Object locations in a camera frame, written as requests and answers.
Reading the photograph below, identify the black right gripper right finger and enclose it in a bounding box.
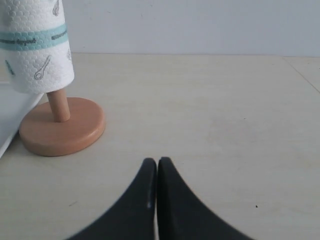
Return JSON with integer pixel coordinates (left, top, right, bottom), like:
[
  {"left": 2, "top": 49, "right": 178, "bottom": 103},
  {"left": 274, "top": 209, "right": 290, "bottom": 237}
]
[{"left": 156, "top": 157, "right": 251, "bottom": 240}]

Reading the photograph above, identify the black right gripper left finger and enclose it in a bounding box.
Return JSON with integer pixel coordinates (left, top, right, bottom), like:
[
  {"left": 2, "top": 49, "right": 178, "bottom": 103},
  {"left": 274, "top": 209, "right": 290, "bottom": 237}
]
[{"left": 69, "top": 158, "right": 157, "bottom": 240}]

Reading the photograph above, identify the printed white paper towel roll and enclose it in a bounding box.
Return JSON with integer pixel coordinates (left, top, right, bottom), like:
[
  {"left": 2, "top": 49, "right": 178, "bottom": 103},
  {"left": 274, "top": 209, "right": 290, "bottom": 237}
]
[{"left": 0, "top": 0, "right": 75, "bottom": 94}]

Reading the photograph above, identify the wooden paper towel holder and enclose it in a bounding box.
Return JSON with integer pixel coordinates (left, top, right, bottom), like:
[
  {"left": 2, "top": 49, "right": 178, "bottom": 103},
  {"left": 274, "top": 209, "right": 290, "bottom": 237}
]
[{"left": 19, "top": 89, "right": 106, "bottom": 157}]

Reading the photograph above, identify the white rectangular plastic tray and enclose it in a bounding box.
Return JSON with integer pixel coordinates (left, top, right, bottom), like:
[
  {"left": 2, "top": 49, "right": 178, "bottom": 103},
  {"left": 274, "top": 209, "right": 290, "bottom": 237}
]
[{"left": 0, "top": 81, "right": 43, "bottom": 156}]

